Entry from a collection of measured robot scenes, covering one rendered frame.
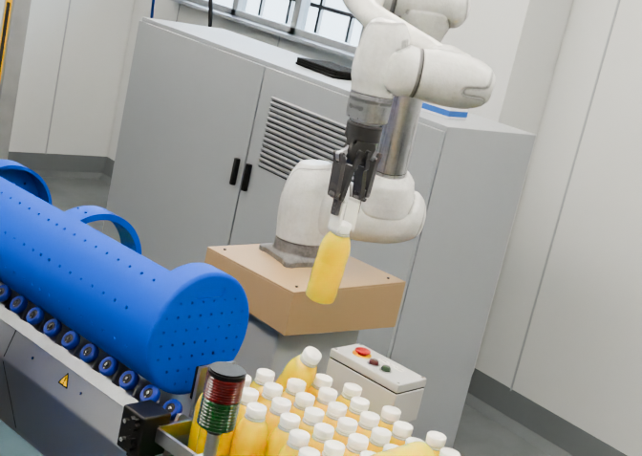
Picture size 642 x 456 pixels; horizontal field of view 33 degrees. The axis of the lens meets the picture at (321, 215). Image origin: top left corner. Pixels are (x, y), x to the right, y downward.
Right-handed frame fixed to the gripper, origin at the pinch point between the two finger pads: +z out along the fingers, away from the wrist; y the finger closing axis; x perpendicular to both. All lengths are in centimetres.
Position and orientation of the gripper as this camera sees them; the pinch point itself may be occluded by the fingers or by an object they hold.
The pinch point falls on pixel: (344, 215)
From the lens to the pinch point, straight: 225.1
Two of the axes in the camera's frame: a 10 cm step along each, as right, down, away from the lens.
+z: -2.1, 9.5, 2.3
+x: 7.1, 3.2, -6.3
